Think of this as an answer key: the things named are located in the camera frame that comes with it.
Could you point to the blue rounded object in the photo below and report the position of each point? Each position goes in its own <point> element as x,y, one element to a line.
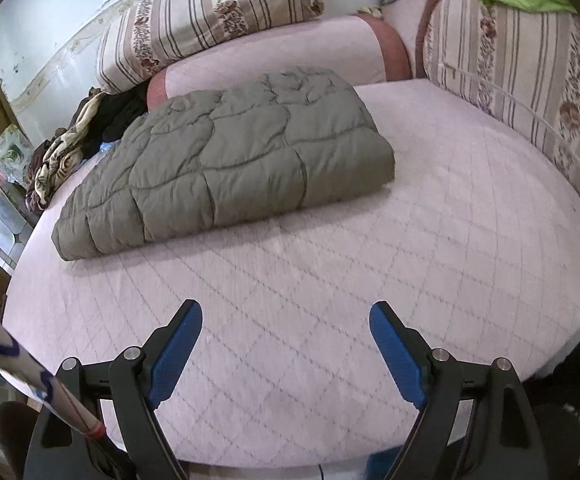
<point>377,467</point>

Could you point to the pink bolster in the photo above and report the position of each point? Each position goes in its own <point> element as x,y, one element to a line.
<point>270,55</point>
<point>410,15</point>

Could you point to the striped floral cushion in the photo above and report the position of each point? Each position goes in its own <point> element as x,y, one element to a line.
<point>195,20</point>
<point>520,70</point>

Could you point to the green floral pillow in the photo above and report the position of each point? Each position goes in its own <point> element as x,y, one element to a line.
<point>10,152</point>

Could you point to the olive quilted hooded jacket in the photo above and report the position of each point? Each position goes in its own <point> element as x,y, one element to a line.
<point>220,160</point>

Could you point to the white rod with blue marks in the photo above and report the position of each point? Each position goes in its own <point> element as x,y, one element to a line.
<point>20,360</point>

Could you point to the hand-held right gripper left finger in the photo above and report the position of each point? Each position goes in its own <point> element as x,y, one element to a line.
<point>175,355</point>

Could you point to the pink quilted bed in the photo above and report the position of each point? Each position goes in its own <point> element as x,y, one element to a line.
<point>320,285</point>

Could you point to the pile of crumpled clothes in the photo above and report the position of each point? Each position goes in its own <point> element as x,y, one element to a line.
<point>55,160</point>

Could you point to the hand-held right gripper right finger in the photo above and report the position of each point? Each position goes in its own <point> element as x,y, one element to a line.
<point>400,355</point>

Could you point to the black garment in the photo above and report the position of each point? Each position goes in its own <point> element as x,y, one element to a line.
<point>125,115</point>

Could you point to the blue white patterned cloth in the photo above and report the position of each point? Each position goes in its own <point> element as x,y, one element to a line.
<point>106,147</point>

